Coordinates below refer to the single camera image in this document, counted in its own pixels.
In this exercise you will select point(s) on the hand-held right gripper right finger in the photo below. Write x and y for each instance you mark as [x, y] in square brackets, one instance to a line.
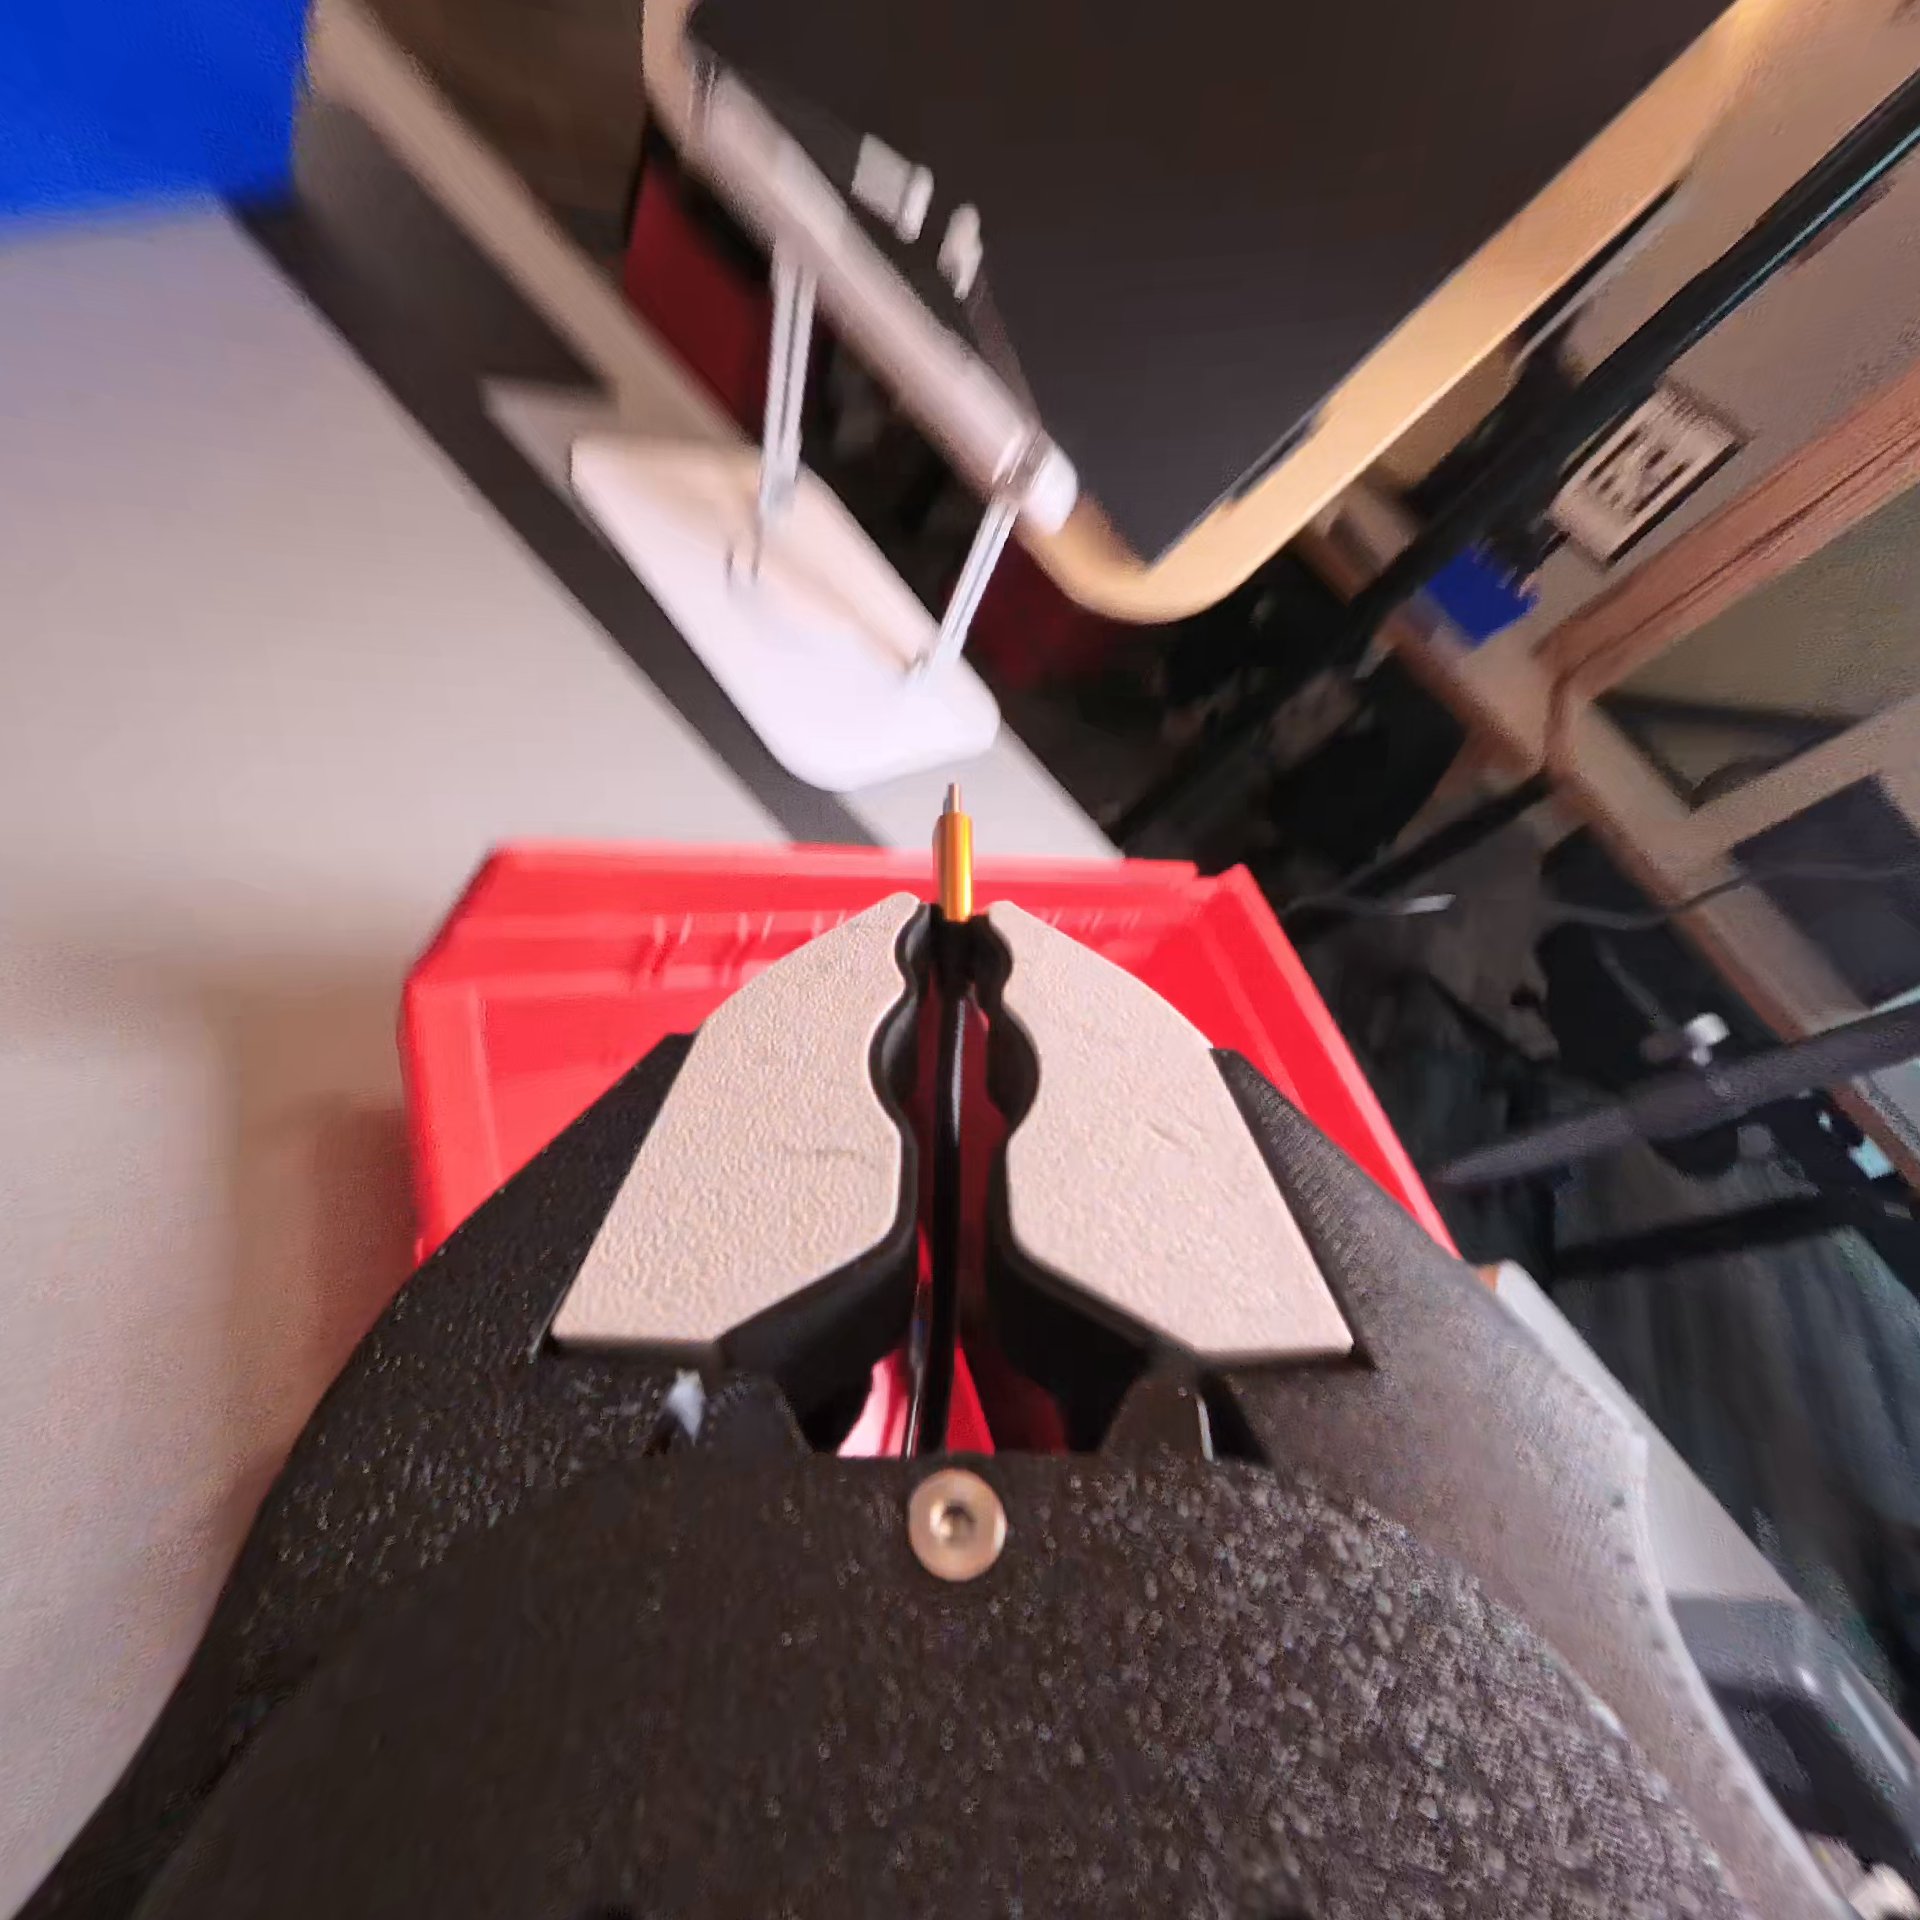
[1152, 1184]

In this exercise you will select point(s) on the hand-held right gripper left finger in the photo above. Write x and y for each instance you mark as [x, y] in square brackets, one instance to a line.
[750, 1170]

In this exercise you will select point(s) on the red plastic bin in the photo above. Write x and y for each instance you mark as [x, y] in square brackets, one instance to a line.
[600, 974]

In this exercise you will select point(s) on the black board with wooden rim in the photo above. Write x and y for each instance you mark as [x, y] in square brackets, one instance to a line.
[1275, 224]

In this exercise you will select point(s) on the blue plastic bin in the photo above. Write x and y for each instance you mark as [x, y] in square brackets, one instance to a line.
[1480, 592]
[135, 105]

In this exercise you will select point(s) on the white tablet stand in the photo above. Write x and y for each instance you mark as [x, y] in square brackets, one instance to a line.
[841, 688]

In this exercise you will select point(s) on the black and white tag marker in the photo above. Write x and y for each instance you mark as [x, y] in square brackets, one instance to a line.
[1644, 473]

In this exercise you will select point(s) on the wooden table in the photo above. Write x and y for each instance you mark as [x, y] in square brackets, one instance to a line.
[1770, 527]

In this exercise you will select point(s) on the black metal pole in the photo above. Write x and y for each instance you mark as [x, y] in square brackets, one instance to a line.
[1697, 320]

